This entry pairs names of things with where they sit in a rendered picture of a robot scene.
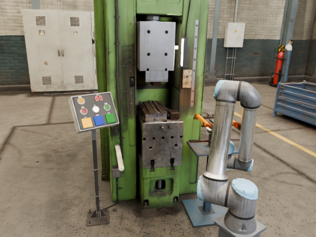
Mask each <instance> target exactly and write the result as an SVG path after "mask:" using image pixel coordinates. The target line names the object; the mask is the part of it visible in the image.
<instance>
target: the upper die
mask: <svg viewBox="0 0 316 237"><path fill-rule="evenodd" d="M139 75H140V76H141V78H142V79H143V80H144V81H145V82H168V71H166V70H165V71H148V70H147V71H139Z"/></svg>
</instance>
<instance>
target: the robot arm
mask: <svg viewBox="0 0 316 237"><path fill-rule="evenodd" d="M213 97H214V99H216V106H215V114H214V120H213V129H210V128H208V127H206V133H207V135H209V134H211V137H209V140H210V138H211V140H210V141H211V144H210V151H209V158H208V165H207V170H206V171H205V172H203V175H201V176H200V177H199V180H198V183H197V197H198V199H199V200H202V201H205V202H208V203H211V204H215V205H220V206H224V207H228V208H229V209H228V211H227V213H226V214H225V216H224V224H225V226H226V227H227V228H228V229H229V230H231V231H232V232H234V233H237V234H241V235H249V234H252V233H254V232H255V231H256V228H257V222H256V219H255V210H256V204H257V198H258V188H257V186H256V185H255V184H254V183H253V182H251V181H249V180H246V179H243V178H236V179H234V180H233V181H232V182H229V181H228V176H227V175H226V170H229V169H236V170H241V171H245V172H251V170H252V166H253V159H252V152H253V141H254V133H255V126H256V118H257V110H258V108H259V107H260V106H261V96H260V94H259V92H258V91H257V90H256V88H255V87H253V86H252V85H251V84H249V83H247V82H244V81H232V80H219V81H218V82H217V84H216V87H215V90H214V95H213ZM236 101H239V102H240V105H241V106H242V107H243V109H242V120H241V131H240V143H239V154H238V157H237V156H232V153H233V152H234V150H235V145H234V143H233V142H232V141H231V140H230V136H231V130H232V123H233V116H234V109H235V104H236Z"/></svg>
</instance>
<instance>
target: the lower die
mask: <svg viewBox="0 0 316 237"><path fill-rule="evenodd" d="M152 101H153V102H154V103H155V105H156V106H157V107H158V108H159V110H160V111H161V113H157V111H156V110H155V108H154V107H153V105H152V104H151V103H150V101H149V100H148V101H144V102H143V105H144V106H145V108H146V109H147V110H145V109H144V110H143V116H144V118H145V120H146V121H156V120H163V119H166V120H167V111H166V110H164V109H163V108H162V106H161V105H160V104H159V103H158V101H154V100H152ZM154 119H155V120H154Z"/></svg>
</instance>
